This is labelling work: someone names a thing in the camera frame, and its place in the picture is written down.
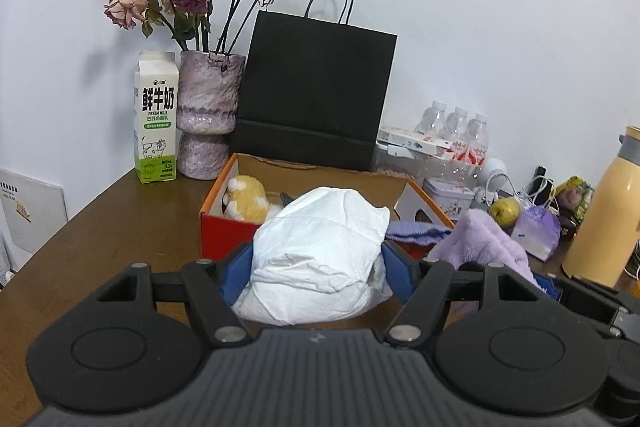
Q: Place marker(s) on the green apple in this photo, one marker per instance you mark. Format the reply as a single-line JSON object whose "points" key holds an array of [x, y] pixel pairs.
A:
{"points": [[505, 212]]}

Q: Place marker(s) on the left water bottle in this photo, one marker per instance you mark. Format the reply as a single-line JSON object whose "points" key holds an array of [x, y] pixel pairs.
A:
{"points": [[433, 120]]}

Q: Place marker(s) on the purple tissue pack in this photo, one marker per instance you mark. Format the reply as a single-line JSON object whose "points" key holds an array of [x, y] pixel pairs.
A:
{"points": [[537, 231]]}

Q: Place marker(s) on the white tin box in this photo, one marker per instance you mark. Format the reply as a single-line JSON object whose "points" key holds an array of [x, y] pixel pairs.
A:
{"points": [[453, 198]]}

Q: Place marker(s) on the white cloth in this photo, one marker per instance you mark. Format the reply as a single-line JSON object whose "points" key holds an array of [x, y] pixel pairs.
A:
{"points": [[318, 260]]}

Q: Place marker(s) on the right water bottle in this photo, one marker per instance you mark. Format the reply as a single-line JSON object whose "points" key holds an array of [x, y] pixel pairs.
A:
{"points": [[477, 140]]}

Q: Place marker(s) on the red cardboard box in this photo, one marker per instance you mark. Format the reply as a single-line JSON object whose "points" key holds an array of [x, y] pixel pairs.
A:
{"points": [[401, 195]]}

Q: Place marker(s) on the purple fluffy headband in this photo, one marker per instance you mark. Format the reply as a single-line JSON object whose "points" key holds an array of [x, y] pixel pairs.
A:
{"points": [[477, 238]]}

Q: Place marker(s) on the white green milk carton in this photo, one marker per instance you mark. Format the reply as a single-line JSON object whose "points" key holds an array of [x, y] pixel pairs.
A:
{"points": [[156, 83]]}

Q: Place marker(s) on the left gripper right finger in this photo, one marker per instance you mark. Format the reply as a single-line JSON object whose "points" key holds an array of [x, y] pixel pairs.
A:
{"points": [[426, 289]]}

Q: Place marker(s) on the flat white red box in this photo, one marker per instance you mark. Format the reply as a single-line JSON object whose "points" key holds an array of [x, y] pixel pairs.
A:
{"points": [[415, 141]]}

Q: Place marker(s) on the yellow thermos jug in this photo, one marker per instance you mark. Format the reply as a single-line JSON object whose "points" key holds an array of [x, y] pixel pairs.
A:
{"points": [[606, 238]]}

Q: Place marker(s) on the yellow white plush toy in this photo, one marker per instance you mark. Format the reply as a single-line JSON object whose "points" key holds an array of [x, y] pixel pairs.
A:
{"points": [[245, 200]]}

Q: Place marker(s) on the colourful snack packet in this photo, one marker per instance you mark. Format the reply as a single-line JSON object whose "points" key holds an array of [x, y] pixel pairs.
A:
{"points": [[574, 198]]}

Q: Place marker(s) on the middle water bottle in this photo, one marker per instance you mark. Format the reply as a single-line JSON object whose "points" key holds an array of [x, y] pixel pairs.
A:
{"points": [[454, 131]]}

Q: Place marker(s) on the water bottle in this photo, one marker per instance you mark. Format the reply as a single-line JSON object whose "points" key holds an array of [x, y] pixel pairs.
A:
{"points": [[433, 120], [454, 131], [477, 140]]}

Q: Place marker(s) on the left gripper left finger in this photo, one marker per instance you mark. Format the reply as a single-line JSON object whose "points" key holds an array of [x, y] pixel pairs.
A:
{"points": [[208, 289]]}

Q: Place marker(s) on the white charger with cable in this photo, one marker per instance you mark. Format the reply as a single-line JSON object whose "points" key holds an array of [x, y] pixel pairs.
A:
{"points": [[493, 183]]}

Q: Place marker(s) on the black paper bag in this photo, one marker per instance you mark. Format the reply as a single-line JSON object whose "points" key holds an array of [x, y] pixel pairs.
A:
{"points": [[313, 91]]}

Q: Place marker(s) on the white board on floor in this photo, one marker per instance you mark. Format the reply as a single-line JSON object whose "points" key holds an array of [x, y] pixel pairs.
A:
{"points": [[34, 211]]}

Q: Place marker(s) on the purple textured vase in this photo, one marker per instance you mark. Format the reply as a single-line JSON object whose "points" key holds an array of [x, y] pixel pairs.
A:
{"points": [[208, 100]]}

